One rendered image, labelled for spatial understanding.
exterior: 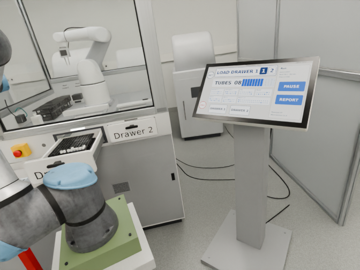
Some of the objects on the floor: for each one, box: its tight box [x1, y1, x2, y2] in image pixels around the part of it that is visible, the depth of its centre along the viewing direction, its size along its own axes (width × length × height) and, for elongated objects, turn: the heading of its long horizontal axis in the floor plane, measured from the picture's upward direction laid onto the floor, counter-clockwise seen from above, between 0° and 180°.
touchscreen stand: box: [201, 124, 293, 270], centre depth 119 cm, size 50×45×102 cm
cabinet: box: [10, 133, 185, 230], centre depth 187 cm, size 95×103×80 cm
